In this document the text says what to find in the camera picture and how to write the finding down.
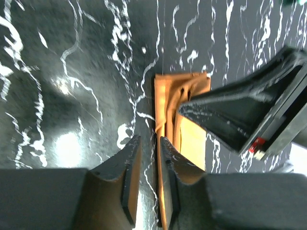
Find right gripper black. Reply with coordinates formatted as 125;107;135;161
180;46;307;160

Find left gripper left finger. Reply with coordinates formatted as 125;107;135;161
0;136;142;230

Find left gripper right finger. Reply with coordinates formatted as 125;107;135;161
160;137;307;230

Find orange cloth napkin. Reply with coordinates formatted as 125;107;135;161
154;72;214;230

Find green white patterned napkins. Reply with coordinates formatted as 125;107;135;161
281;0;307;6

